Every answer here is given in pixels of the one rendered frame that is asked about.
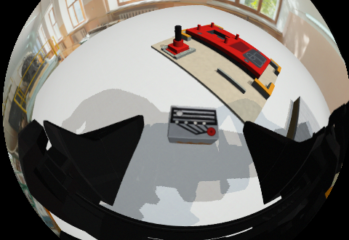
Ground red car body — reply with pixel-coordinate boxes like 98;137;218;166
185;23;271;79

